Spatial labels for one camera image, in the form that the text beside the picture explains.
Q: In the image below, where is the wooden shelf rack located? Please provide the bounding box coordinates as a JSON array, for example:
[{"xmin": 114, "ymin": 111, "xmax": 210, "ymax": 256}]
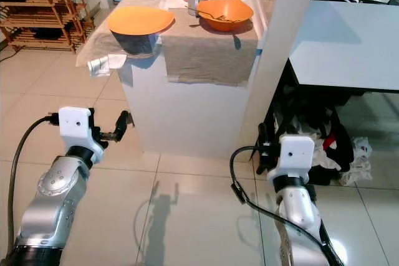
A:
[{"xmin": 0, "ymin": 0, "xmax": 86, "ymax": 52}]

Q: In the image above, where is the black bag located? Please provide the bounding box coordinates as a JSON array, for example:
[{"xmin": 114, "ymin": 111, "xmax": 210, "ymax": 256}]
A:
[{"xmin": 257, "ymin": 105, "xmax": 355, "ymax": 187}]

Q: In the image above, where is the crumpled white plastic wrap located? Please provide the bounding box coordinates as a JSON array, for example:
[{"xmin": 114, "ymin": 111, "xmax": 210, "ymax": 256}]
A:
[{"xmin": 87, "ymin": 55, "xmax": 127, "ymax": 78}]

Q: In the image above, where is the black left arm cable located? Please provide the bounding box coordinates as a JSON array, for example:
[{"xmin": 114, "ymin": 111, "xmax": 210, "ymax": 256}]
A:
[{"xmin": 7, "ymin": 115, "xmax": 61, "ymax": 255}]

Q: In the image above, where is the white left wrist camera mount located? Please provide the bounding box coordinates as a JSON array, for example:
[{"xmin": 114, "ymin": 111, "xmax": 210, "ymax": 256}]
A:
[{"xmin": 57, "ymin": 107, "xmax": 99, "ymax": 154}]

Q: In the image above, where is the orange bowl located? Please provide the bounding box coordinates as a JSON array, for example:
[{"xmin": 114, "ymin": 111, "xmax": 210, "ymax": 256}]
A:
[{"xmin": 196, "ymin": 0, "xmax": 255, "ymax": 32}]

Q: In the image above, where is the orange plate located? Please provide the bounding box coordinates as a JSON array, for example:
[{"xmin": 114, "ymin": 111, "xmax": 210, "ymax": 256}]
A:
[{"xmin": 107, "ymin": 6, "xmax": 176, "ymax": 36}]

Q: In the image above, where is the white side table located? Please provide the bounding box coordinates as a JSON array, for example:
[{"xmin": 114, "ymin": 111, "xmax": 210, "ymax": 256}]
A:
[{"xmin": 288, "ymin": 0, "xmax": 399, "ymax": 92}]

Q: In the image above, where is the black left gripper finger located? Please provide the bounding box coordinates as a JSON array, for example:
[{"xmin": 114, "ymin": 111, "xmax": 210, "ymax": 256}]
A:
[{"xmin": 115, "ymin": 110, "xmax": 132, "ymax": 141}]

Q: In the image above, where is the grey metal cup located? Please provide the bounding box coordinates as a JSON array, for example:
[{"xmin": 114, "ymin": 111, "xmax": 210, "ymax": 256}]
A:
[{"xmin": 186, "ymin": 0, "xmax": 212, "ymax": 17}]

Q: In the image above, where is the white plastic bag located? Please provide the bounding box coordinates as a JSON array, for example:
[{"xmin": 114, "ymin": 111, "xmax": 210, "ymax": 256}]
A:
[{"xmin": 339, "ymin": 134, "xmax": 375, "ymax": 187}]

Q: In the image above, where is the clear plastic sheet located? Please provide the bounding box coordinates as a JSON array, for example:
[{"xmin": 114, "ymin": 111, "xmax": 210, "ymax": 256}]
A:
[{"xmin": 75, "ymin": 0, "xmax": 166, "ymax": 69}]

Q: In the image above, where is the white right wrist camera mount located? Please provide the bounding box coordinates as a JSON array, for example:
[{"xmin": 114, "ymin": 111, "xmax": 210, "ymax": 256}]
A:
[{"xmin": 277, "ymin": 135, "xmax": 316, "ymax": 183}]

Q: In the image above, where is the white counter cabinet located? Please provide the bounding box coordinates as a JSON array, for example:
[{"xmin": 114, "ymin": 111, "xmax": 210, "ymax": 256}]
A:
[{"xmin": 115, "ymin": 0, "xmax": 320, "ymax": 160}]

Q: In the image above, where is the grey cloth placemat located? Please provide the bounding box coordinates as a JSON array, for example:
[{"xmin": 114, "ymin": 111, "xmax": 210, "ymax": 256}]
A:
[{"xmin": 160, "ymin": 7, "xmax": 261, "ymax": 88}]

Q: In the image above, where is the metal fork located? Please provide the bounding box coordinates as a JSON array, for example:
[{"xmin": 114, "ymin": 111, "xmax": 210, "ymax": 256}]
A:
[{"xmin": 199, "ymin": 9, "xmax": 236, "ymax": 23}]

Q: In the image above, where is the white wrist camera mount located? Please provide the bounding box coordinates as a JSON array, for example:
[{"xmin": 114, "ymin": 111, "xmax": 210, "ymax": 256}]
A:
[
  {"xmin": 277, "ymin": 135, "xmax": 316, "ymax": 183},
  {"xmin": 57, "ymin": 107, "xmax": 99, "ymax": 154}
]

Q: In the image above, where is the dark bowl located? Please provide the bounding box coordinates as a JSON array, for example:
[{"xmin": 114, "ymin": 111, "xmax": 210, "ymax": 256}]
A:
[{"xmin": 113, "ymin": 29, "xmax": 160, "ymax": 57}]

